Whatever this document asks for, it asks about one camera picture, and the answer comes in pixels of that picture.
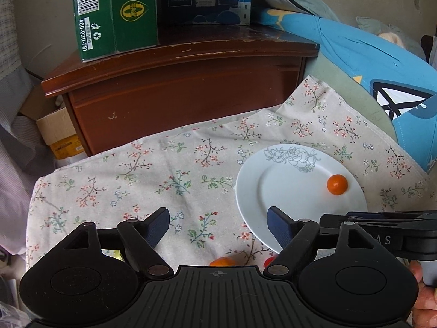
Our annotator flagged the green bed sheet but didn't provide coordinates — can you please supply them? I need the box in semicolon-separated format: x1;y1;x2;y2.
303;55;398;141

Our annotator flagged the blue shark plush pillow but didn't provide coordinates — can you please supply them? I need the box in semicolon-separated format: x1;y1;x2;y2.
253;7;437;174

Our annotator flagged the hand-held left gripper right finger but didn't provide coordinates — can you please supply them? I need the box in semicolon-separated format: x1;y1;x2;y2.
264;207;379;278

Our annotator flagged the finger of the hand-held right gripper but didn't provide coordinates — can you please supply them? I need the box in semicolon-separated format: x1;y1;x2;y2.
320;214;408;238
346;211;427;220

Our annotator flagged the floral tablecloth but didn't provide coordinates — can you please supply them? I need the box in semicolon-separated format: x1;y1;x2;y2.
25;74;432;271

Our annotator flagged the grey green pillow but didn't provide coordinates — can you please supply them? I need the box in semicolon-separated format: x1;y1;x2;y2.
356;16;428;63

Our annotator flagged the brown cardboard box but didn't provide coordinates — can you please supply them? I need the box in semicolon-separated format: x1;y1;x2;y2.
19;85;90;160

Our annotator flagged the checked cloth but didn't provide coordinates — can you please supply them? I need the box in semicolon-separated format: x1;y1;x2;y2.
0;0;24;80

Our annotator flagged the green carton box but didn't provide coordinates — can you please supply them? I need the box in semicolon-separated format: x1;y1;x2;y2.
72;0;160;63

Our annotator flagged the person's right hand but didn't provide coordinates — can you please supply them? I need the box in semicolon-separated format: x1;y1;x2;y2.
407;260;437;328

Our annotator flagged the yellow green object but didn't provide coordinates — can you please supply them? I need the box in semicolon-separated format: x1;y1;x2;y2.
102;249;125;262

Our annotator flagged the white plate with flower print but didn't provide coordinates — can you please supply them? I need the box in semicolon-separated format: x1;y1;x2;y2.
235;143;368;251

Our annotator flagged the small beige plush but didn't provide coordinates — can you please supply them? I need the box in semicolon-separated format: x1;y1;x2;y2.
378;31;405;46

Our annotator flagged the brown wooden nightstand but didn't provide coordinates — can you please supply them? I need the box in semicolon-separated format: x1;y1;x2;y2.
41;24;320;158

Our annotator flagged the clear plastic bag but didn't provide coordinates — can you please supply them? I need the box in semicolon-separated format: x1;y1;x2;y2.
0;299;35;328

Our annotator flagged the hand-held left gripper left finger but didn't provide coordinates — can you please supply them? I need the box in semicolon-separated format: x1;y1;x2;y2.
58;207;172;279

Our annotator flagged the yellow box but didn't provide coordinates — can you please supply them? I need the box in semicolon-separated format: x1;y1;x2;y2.
49;134;87;160

